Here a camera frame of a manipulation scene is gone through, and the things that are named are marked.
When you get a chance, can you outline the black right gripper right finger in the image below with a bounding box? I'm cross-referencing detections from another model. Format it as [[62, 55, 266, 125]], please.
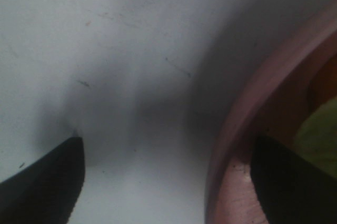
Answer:
[[250, 136, 336, 223]]

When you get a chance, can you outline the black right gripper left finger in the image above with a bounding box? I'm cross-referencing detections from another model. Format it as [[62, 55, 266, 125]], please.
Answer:
[[1, 137, 85, 223]]

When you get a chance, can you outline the toy sandwich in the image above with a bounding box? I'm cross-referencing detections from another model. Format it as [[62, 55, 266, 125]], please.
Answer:
[[294, 56, 336, 177]]

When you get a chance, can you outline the pink plate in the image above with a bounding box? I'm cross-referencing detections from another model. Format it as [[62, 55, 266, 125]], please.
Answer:
[[205, 3, 336, 223]]

